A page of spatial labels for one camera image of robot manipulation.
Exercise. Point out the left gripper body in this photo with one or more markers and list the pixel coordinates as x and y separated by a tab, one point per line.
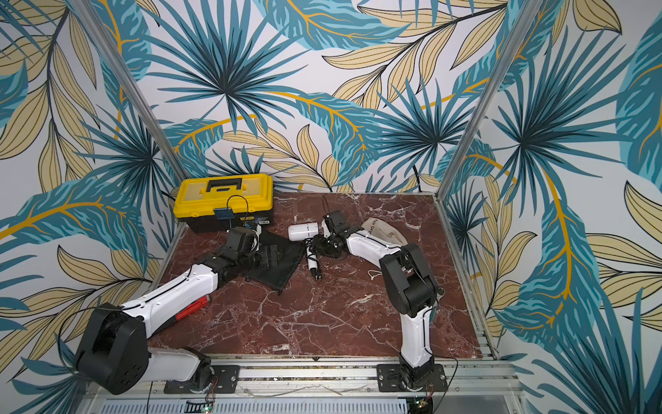
259	259

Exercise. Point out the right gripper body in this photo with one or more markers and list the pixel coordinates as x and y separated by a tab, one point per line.
321	245

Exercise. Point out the black drawstring dryer bag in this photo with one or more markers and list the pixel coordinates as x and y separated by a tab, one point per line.
277	278

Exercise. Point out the white hair dryer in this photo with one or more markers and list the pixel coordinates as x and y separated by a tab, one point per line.
306	233

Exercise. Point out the beige drawstring dryer bag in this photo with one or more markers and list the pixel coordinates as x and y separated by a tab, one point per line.
384	233

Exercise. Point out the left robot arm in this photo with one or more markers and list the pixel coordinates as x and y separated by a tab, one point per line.
114	350

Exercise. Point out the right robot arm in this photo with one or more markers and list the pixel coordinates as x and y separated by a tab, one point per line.
411	287

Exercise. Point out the yellow black toolbox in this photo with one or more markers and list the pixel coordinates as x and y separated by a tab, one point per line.
220	203

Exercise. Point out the red black hand tool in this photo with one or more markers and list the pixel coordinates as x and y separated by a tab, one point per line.
193	307

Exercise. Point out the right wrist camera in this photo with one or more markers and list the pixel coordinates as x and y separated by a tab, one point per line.
327	227

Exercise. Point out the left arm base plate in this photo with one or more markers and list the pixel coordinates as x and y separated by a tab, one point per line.
218	379

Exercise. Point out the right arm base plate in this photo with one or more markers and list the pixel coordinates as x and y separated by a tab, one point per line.
395	378

